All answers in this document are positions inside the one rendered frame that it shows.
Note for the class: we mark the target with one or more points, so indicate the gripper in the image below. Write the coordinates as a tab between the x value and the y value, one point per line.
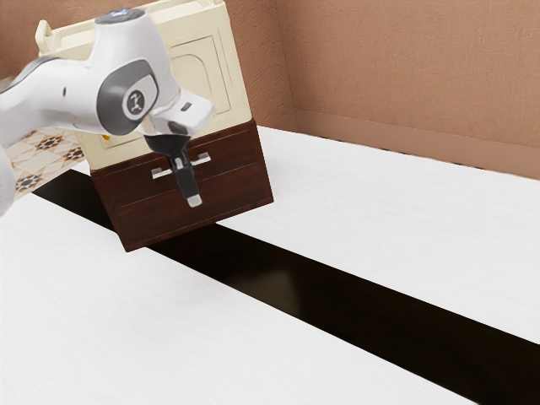
167	144

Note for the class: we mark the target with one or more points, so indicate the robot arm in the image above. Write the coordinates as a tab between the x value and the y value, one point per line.
63	90

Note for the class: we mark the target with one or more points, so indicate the dark wooden drawer cabinet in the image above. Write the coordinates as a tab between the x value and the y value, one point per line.
190	190

